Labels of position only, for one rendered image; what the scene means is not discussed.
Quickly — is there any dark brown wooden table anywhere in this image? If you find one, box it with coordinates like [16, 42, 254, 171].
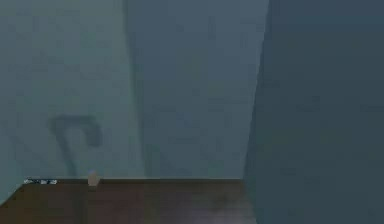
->
[0, 177, 258, 224]

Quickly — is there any small beige bottle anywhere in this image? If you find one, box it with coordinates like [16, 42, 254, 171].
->
[87, 169, 100, 187]

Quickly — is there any flat black white patterned object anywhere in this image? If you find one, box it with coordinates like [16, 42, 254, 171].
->
[23, 178, 59, 186]

